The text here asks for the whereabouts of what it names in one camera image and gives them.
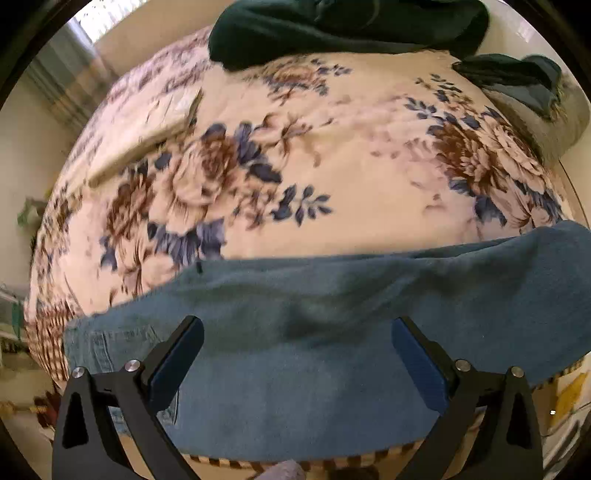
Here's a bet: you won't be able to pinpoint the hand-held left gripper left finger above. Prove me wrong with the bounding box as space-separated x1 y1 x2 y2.
52 315 205 480

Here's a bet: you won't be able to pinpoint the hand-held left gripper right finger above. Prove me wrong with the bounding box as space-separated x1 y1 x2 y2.
391 316 544 480

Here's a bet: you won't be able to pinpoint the blue denim pants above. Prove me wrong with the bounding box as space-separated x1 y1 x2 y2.
63 220 591 462

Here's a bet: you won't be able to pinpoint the green potted plant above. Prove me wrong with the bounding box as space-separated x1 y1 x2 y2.
17 196 49 229

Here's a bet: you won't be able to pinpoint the floral printed blanket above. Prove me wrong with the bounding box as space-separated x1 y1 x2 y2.
23 24 570 472

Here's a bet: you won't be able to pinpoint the grey pillow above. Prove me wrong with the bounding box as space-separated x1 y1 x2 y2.
485 83 588 162

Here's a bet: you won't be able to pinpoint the striped window curtain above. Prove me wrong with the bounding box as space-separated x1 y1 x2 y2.
25 16 122 136

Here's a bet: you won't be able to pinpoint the small dark green cloth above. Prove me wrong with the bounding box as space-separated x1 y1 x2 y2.
453 54 565 121

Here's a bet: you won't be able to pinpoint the dark green garment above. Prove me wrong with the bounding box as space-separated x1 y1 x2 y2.
209 0 490 71

